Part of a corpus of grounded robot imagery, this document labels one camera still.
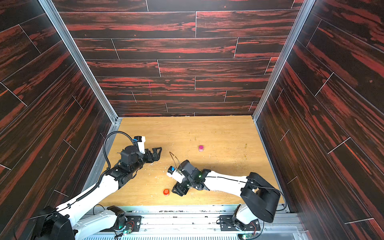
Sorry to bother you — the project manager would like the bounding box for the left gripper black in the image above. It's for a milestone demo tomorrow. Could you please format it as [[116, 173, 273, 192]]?
[[130, 146, 162, 175]]

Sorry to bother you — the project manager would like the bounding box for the red-orange paint jar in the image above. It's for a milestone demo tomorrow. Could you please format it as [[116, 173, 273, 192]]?
[[163, 189, 170, 196]]

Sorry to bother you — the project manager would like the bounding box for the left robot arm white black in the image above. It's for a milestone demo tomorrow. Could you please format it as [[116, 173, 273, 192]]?
[[31, 146, 162, 240]]

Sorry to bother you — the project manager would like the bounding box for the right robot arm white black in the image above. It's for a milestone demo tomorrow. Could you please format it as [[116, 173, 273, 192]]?
[[167, 160, 282, 231]]

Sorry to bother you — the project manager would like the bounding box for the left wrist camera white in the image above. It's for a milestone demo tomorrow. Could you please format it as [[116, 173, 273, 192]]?
[[133, 136, 146, 154]]

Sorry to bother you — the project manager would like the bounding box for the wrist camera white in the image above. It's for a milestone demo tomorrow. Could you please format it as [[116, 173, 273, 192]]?
[[167, 166, 185, 184], [133, 136, 146, 154]]

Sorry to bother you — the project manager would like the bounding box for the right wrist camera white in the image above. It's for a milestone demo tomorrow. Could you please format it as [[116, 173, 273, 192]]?
[[167, 166, 185, 184]]

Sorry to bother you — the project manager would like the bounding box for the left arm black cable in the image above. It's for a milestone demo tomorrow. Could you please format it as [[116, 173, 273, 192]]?
[[102, 131, 136, 172]]

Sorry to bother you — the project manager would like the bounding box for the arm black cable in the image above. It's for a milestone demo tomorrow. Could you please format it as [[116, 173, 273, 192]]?
[[102, 131, 136, 172], [168, 151, 288, 239]]

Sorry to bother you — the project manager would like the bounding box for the aluminium front rail frame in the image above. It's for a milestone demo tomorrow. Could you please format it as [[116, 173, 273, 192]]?
[[87, 205, 310, 240]]

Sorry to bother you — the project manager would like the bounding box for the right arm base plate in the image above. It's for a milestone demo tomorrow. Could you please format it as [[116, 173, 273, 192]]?
[[216, 215, 261, 232]]

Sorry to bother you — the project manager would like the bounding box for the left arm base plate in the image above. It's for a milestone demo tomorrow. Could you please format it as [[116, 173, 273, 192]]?
[[108, 216, 142, 233]]

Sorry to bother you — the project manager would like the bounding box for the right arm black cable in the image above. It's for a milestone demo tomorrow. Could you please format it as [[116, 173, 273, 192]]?
[[168, 151, 288, 239]]

